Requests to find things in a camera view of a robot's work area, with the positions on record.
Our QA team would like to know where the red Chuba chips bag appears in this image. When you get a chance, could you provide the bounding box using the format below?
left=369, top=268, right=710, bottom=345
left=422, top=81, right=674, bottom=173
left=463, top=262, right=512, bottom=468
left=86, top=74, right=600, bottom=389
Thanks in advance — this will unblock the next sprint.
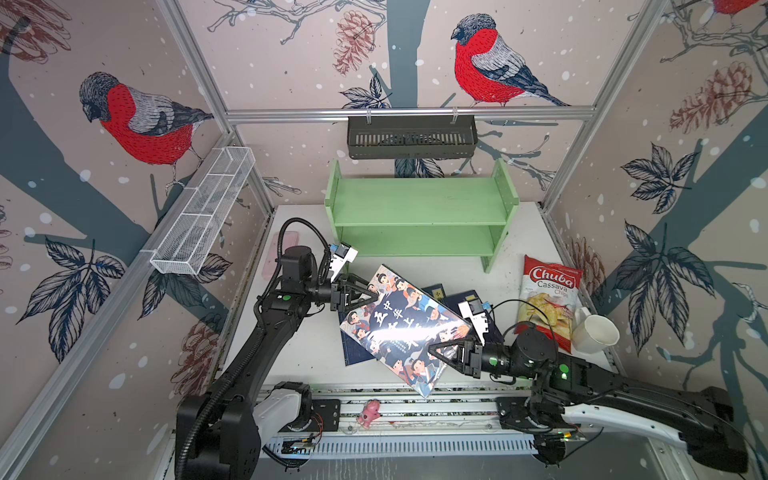
left=517, top=256, right=583, bottom=353

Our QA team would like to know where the navy booklet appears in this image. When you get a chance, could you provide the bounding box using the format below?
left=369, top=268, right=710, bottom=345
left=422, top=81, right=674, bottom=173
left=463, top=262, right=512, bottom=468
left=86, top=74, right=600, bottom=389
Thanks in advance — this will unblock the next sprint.
left=444, top=290, right=504, bottom=344
left=421, top=283, right=446, bottom=302
left=341, top=331, right=376, bottom=366

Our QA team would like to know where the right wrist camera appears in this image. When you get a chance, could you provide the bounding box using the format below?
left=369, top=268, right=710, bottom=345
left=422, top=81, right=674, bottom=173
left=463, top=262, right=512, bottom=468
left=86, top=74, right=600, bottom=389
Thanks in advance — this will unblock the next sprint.
left=458, top=300, right=489, bottom=345

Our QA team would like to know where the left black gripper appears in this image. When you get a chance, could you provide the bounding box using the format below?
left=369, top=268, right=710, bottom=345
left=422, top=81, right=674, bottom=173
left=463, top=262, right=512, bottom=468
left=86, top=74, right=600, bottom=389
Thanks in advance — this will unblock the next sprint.
left=303, top=273, right=378, bottom=316

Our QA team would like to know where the pink pencil case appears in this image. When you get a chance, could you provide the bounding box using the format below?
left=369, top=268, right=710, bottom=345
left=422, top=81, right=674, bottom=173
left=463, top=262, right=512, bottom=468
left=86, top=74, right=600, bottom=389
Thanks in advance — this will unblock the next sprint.
left=260, top=231, right=299, bottom=281

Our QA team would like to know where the illustrated Chinese history book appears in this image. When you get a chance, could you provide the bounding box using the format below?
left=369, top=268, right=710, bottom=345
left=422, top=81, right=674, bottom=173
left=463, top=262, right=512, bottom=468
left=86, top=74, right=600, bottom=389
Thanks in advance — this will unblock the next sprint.
left=340, top=265, right=471, bottom=398

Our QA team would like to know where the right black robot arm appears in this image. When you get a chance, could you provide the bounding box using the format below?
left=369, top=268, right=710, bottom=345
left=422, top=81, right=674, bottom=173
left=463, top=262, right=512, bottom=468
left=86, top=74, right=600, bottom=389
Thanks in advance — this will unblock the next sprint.
left=427, top=321, right=751, bottom=475

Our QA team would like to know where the black hanging wire basket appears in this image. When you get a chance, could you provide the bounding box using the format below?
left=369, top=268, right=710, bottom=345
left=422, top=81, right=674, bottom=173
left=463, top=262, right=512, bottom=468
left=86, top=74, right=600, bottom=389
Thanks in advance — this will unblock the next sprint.
left=347, top=115, right=478, bottom=160

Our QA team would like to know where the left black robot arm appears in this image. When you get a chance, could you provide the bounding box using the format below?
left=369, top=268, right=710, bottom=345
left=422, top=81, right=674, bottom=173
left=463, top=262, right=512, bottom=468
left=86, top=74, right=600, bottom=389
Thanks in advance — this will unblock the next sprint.
left=174, top=241, right=378, bottom=479

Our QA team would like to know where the far left navy booklet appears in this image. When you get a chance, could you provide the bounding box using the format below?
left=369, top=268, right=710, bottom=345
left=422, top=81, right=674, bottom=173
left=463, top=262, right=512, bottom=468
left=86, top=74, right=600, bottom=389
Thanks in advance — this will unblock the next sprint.
left=341, top=331, right=376, bottom=366

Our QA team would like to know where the right navy booklet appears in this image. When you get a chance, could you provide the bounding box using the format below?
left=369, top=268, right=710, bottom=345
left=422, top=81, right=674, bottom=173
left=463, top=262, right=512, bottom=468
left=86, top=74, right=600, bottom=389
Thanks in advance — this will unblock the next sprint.
left=444, top=290, right=504, bottom=344

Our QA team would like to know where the aluminium mounting rail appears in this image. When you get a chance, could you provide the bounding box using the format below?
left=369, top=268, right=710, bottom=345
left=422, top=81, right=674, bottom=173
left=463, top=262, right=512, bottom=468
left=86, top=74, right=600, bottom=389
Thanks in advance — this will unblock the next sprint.
left=312, top=382, right=530, bottom=436

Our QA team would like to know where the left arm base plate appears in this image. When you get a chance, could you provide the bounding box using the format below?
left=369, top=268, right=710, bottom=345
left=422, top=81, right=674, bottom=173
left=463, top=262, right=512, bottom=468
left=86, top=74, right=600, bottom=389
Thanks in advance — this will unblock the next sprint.
left=279, top=399, right=341, bottom=434

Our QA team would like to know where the green wooden shelf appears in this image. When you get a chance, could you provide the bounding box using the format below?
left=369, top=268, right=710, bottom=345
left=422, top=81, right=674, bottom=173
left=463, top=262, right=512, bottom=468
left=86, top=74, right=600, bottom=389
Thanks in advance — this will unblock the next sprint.
left=324, top=160, right=520, bottom=273

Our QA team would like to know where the white mesh wall tray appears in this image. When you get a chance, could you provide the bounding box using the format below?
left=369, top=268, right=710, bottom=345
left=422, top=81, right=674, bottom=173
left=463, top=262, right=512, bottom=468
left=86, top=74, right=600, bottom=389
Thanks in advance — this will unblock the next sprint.
left=150, top=146, right=255, bottom=275

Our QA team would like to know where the pink pig toy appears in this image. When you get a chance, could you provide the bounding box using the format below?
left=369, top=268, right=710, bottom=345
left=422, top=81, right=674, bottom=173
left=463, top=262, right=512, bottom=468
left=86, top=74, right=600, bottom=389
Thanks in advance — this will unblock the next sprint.
left=357, top=400, right=381, bottom=429

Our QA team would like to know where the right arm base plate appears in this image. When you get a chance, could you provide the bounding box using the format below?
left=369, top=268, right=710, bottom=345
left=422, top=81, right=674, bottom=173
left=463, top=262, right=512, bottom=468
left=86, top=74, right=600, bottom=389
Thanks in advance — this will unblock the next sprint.
left=495, top=396, right=578, bottom=434

